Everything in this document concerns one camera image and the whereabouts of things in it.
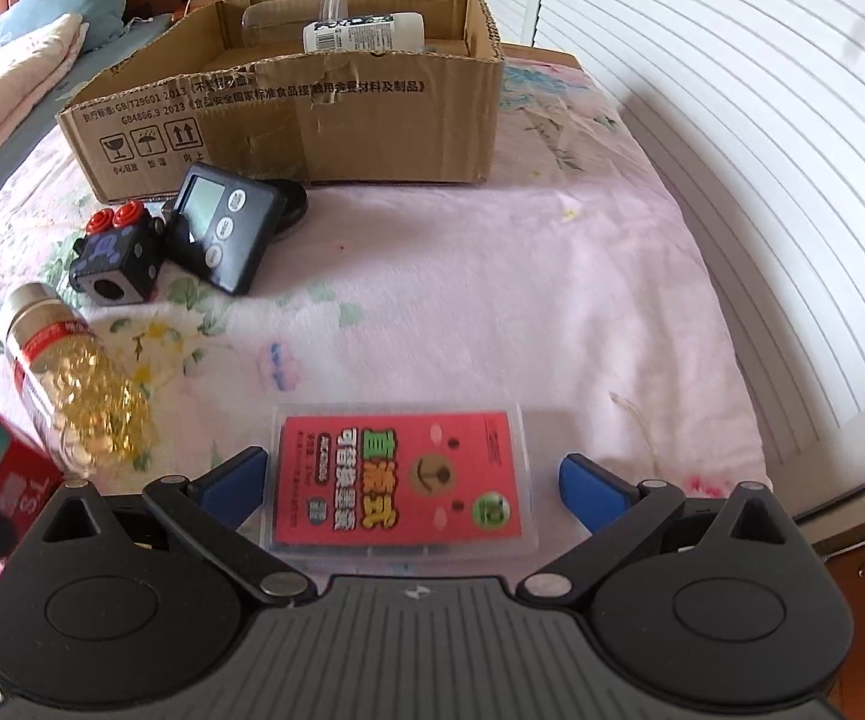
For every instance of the pink floral sheet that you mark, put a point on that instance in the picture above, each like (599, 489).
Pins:
(477, 300)

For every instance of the black toy train car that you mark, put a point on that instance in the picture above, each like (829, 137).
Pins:
(121, 255)

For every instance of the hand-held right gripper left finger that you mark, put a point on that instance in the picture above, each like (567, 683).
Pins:
(241, 487)

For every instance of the clear bottle of gold capsules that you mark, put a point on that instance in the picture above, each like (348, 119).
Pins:
(65, 382)

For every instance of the black digital timer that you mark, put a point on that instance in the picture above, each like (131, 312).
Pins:
(215, 225)

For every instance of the blue bed sheet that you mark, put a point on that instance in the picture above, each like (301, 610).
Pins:
(132, 34)

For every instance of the brown cardboard box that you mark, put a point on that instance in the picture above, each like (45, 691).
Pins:
(372, 127)

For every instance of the white bottle with green label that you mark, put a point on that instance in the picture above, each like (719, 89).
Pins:
(372, 30)

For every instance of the clear plastic jar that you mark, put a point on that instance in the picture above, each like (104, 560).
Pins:
(275, 19)

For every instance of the red toy train engine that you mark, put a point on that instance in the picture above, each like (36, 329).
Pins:
(5, 465)

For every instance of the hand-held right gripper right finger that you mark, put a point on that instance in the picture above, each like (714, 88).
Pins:
(590, 491)

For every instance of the clear pen refill case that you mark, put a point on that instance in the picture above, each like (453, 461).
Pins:
(402, 480)

